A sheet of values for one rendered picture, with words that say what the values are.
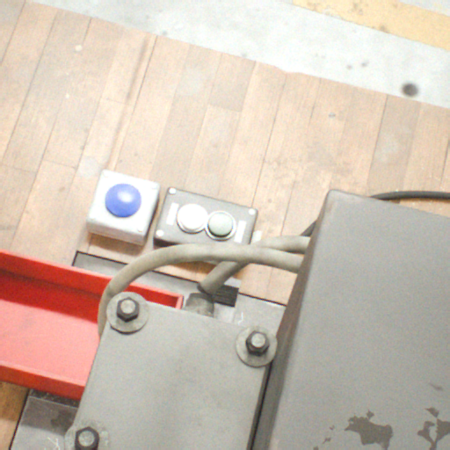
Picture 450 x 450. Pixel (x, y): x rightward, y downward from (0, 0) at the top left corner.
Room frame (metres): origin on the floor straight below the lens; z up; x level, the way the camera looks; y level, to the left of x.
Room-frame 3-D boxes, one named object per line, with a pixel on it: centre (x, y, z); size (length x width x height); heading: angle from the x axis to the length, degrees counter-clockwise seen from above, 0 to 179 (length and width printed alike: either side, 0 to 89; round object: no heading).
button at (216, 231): (0.52, 0.01, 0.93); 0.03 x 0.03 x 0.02
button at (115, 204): (0.53, 0.12, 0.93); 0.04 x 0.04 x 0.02
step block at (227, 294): (0.41, -0.01, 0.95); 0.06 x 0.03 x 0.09; 176
